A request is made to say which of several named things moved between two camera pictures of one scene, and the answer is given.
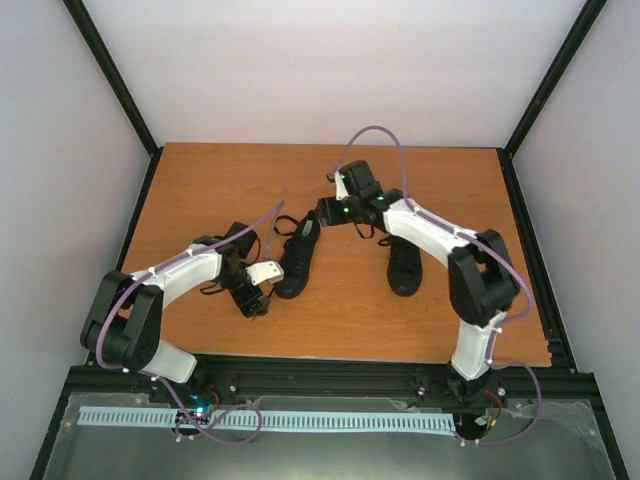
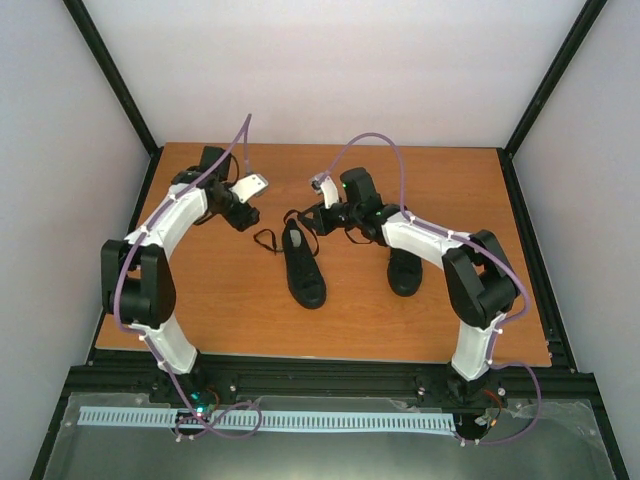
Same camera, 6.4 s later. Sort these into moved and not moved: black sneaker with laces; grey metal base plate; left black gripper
Moved: left black gripper
Not moved: grey metal base plate; black sneaker with laces
